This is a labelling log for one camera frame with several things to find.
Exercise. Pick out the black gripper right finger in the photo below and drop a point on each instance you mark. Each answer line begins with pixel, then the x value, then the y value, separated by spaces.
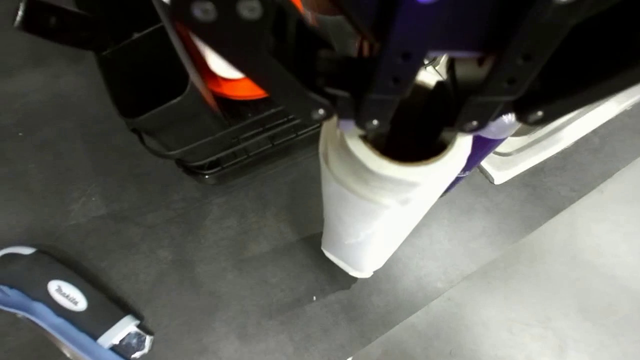
pixel 537 37

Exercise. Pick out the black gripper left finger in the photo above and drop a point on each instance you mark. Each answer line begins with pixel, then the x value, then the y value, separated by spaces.
pixel 402 33

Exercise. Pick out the stainless steel sink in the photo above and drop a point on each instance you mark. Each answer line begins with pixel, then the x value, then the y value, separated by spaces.
pixel 534 145

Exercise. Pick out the purple pump bottle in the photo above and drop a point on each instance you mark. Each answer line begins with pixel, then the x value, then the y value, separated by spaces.
pixel 482 143

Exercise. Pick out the black dish rack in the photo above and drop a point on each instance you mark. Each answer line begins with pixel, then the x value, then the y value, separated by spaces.
pixel 162 86

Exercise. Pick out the blue black brush tool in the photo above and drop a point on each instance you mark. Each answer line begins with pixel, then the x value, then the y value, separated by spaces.
pixel 73 311

